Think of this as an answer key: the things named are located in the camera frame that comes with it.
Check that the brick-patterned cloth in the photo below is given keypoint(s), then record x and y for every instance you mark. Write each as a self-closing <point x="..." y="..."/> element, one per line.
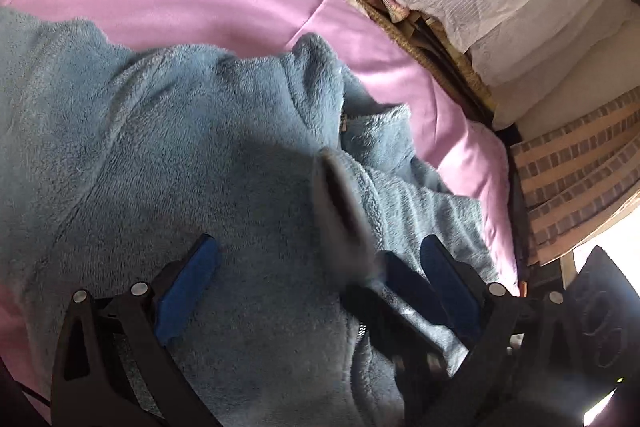
<point x="575" y="167"/>

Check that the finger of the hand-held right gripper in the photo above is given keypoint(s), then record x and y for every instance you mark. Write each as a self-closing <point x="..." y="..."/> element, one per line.
<point x="395" y="322"/>
<point x="410" y="287"/>

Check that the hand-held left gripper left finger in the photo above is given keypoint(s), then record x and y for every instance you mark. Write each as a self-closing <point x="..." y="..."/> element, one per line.
<point x="187" y="287"/>

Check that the tan woven mat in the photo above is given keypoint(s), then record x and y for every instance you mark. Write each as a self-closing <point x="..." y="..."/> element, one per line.
<point x="450" y="62"/>

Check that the blue fleece garment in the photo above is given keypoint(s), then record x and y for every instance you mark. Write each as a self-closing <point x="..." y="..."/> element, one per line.
<point x="150" y="132"/>

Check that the white folded quilt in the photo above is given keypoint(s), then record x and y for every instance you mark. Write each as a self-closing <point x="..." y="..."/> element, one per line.
<point x="555" y="77"/>

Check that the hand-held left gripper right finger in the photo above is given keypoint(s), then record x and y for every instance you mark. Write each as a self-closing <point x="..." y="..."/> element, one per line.
<point x="450" y="287"/>

